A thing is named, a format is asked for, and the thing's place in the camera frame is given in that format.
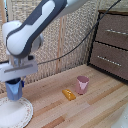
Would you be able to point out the yellow orange oblong object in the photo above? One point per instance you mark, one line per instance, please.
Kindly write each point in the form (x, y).
(69, 94)

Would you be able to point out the wooden post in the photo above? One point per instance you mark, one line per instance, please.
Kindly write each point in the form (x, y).
(2, 11)

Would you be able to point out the pink cup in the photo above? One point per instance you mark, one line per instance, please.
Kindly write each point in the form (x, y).
(82, 85)

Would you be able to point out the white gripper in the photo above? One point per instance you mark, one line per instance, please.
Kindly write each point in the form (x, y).
(18, 69)

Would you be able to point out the white patterned plate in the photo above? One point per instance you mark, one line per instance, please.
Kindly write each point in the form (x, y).
(15, 115)

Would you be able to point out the bright blue vase cup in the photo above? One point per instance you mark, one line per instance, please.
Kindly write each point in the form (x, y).
(14, 91)

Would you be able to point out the brown drawer cabinet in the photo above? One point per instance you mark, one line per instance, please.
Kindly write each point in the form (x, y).
(111, 50)

